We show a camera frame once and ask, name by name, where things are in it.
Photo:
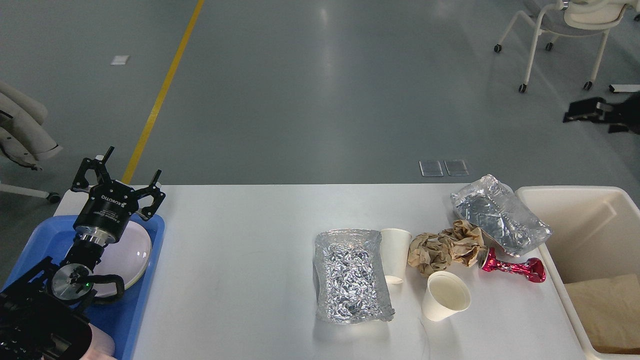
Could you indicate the light green plate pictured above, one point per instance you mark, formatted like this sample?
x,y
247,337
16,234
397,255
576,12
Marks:
x,y
129,279

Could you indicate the floor outlet plate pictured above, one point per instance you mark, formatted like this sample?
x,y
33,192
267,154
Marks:
x,y
431,168
456,167

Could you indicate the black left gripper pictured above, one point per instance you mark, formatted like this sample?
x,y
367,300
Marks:
x,y
106,210

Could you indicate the cream plastic bin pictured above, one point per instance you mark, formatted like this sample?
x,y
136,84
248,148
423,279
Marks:
x,y
595,235

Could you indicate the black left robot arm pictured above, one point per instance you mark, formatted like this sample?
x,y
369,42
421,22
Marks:
x,y
43,311

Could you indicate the foil bag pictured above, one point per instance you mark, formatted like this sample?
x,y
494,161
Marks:
x,y
493,206

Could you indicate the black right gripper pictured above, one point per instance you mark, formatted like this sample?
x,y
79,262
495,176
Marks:
x,y
622,117

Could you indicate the blue plastic tray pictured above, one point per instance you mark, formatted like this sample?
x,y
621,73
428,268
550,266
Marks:
x,y
122,319

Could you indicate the pink mug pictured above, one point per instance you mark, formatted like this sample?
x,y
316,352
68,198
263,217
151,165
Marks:
x,y
102,346

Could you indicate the white paper on floor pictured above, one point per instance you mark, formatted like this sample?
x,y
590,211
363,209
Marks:
x,y
119,60

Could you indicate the crushed red can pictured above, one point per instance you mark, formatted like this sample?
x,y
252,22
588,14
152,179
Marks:
x,y
532,269

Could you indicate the pink plate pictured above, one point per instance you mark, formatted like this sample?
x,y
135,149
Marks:
x,y
130,255

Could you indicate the white paper cup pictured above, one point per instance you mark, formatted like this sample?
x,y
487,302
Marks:
x,y
445,295
394,253

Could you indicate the white rolling chair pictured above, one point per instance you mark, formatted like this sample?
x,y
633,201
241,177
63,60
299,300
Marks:
x,y
569,19

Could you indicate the lying white paper cup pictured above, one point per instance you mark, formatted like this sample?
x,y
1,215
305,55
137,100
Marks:
x,y
394,253

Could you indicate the white bar on floor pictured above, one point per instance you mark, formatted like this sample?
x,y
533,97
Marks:
x,y
623,88

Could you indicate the white chair with jacket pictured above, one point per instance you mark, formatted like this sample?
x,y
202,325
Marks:
x,y
51,197

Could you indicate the crumpled brown paper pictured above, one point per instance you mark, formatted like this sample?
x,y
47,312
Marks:
x,y
463,243

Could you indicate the foil tray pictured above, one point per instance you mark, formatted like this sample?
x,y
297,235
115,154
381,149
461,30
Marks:
x,y
352,285

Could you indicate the brown paper bag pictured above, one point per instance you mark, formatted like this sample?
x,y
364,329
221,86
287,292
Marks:
x,y
609,311

